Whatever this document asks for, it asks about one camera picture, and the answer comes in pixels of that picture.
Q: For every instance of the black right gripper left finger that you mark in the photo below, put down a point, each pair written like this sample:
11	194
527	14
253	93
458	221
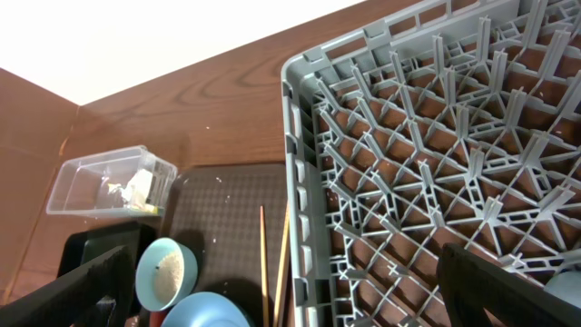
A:
97	293

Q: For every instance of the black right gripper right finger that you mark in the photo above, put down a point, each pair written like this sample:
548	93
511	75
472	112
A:
473	288

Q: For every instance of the light blue rice bowl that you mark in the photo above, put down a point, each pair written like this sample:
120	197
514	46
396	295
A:
166	274

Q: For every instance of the yellow green snack wrapper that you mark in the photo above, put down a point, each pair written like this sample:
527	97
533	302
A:
148	208

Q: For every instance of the dark blue plate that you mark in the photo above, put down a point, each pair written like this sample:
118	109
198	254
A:
206	309

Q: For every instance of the light blue plastic cup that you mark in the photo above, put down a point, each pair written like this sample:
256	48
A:
566	286

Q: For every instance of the white napkin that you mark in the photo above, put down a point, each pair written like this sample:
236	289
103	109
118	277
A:
136	191

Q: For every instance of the grey plastic dishwasher rack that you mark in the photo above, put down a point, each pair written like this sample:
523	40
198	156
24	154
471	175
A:
446	122

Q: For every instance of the black flat tray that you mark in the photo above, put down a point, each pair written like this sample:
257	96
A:
80	248

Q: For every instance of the clear plastic bin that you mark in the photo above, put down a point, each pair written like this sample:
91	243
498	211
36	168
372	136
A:
81	186

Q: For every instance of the brown checkered serving tray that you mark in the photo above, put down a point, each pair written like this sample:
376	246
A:
215	211

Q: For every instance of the right wooden chopstick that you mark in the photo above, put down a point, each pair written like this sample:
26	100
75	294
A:
283	271

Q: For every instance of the wooden chopstick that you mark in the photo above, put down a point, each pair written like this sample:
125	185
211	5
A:
264	271
283	271

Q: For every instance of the left wooden chopstick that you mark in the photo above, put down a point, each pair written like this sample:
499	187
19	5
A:
264	271

